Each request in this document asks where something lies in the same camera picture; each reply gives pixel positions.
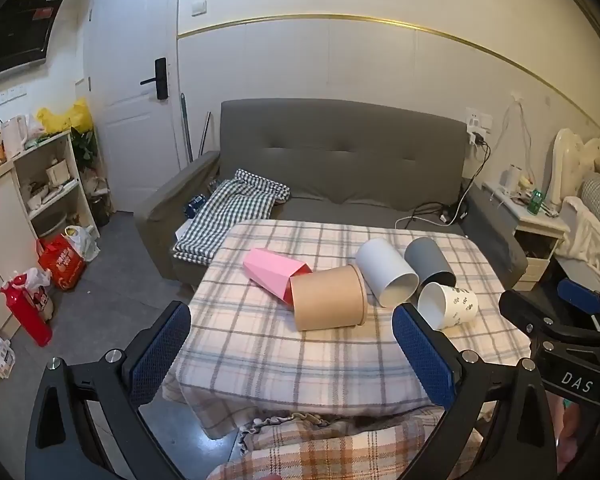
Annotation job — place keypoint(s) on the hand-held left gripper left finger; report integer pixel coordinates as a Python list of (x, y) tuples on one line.
[(162, 355)]

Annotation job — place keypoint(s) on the red shopping bag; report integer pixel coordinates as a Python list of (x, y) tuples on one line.
[(62, 262)]

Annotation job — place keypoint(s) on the white plastic bag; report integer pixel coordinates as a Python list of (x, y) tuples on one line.
[(84, 242)]

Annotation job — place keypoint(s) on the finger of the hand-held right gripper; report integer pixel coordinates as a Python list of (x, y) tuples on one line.
[(522, 307), (580, 296)]

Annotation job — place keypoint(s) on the grey sofa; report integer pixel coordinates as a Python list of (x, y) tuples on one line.
[(340, 160)]

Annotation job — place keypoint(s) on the white wall outlet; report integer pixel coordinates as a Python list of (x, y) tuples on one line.
[(479, 120)]

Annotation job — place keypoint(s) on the white patterned paper cup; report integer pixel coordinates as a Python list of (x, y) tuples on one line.
[(455, 306)]

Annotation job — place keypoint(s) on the white electric kettle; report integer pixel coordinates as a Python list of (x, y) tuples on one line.
[(14, 136)]

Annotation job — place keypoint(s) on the green bottle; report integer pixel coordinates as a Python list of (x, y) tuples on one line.
[(535, 202)]

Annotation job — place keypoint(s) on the white nightstand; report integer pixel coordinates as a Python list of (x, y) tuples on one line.
[(535, 240)]

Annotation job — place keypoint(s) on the green checked cloth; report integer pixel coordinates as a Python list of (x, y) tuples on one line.
[(220, 215)]

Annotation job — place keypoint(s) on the blue packet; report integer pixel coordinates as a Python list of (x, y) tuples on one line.
[(196, 206)]

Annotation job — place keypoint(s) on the brown paper cup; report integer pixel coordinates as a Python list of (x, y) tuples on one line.
[(325, 296)]

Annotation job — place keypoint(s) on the white bed blanket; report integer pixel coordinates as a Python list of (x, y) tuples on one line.
[(587, 240)]

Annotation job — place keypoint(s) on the white door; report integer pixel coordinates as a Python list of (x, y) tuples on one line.
[(125, 125)]

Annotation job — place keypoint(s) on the pink faceted cup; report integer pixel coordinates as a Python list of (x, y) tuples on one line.
[(270, 270)]

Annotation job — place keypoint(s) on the white open shelf unit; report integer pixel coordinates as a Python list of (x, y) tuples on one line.
[(55, 185)]

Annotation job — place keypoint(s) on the person's right hand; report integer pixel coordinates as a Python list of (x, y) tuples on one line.
[(567, 435)]

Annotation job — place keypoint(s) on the white humidifier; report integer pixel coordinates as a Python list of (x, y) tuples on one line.
[(512, 176)]

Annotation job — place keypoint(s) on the orange plaid blanket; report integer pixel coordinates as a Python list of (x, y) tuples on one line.
[(340, 452)]

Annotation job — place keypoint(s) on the power strip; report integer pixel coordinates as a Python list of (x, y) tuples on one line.
[(451, 214)]

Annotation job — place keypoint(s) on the black range hood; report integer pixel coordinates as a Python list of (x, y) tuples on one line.
[(15, 30)]

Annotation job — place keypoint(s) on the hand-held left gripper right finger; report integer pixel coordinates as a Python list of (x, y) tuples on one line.
[(422, 360)]

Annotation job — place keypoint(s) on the yellow plastic bag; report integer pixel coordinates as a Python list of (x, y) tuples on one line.
[(62, 117)]

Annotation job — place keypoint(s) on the plaid tablecloth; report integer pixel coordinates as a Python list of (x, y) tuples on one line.
[(260, 345)]

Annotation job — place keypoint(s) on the mop pole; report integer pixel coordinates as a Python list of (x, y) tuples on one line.
[(185, 130)]

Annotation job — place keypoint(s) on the grey cup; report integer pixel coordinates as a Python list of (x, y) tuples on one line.
[(425, 255)]

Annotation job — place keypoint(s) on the white light switch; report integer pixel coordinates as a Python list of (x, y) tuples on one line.
[(199, 7)]

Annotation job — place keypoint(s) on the red cartoon print bag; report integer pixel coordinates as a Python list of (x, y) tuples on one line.
[(27, 305)]

